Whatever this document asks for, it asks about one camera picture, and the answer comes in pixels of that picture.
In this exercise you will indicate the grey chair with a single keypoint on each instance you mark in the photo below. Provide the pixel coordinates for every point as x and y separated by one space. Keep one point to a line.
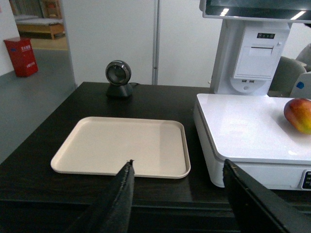
287 72

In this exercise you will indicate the red fire extinguisher box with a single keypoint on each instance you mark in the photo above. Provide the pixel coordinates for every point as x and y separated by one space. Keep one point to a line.
22 56

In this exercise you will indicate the black round barcode scanner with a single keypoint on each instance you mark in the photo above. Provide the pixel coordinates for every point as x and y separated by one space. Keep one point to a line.
118 73

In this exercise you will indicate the wooden pallet bench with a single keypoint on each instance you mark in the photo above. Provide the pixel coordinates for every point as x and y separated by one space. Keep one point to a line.
38 17

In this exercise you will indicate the white blue label printer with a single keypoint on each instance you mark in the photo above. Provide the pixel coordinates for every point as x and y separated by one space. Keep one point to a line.
302 87

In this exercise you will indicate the white partition post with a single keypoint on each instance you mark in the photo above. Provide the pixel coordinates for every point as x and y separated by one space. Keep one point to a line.
156 42

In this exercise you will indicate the dark red yellow mango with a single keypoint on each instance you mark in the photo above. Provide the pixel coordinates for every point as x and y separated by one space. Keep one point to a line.
298 113

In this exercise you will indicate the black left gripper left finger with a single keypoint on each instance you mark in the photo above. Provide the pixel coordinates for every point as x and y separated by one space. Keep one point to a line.
112 210

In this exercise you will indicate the black checkout counter cabinet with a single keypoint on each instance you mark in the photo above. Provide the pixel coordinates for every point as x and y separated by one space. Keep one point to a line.
36 199

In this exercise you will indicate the beige plastic tray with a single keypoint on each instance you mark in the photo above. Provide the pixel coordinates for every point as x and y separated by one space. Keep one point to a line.
102 145

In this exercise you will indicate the white POS terminal stand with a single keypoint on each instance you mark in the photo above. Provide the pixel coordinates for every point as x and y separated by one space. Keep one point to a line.
252 39

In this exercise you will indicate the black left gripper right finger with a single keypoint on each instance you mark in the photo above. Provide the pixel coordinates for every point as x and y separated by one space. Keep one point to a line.
258 209

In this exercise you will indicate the white checkout scale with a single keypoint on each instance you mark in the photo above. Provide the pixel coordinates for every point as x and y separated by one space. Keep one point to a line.
253 133

